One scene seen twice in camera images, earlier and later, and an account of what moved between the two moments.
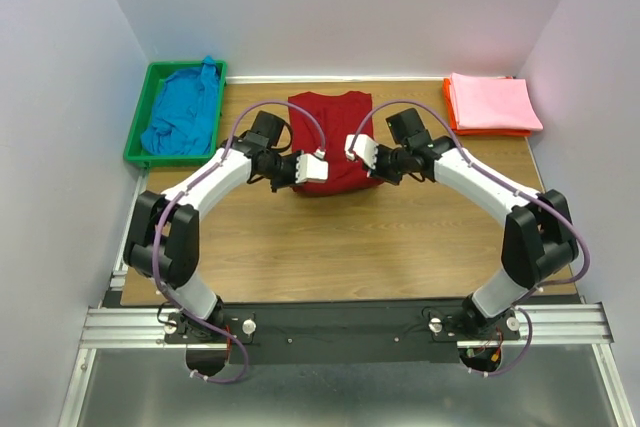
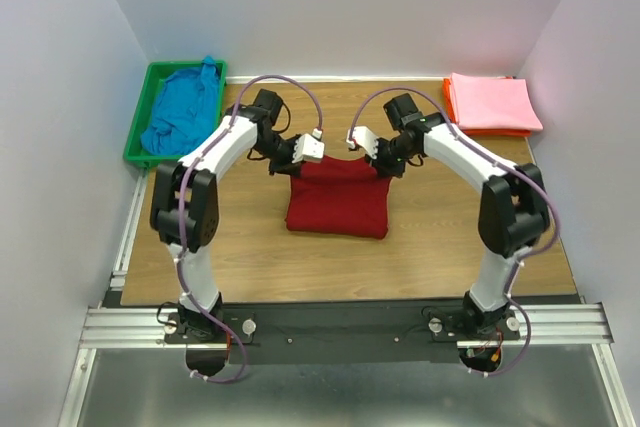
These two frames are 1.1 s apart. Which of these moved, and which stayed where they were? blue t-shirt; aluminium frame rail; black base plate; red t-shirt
Moved: red t-shirt
Stayed: aluminium frame rail; blue t-shirt; black base plate
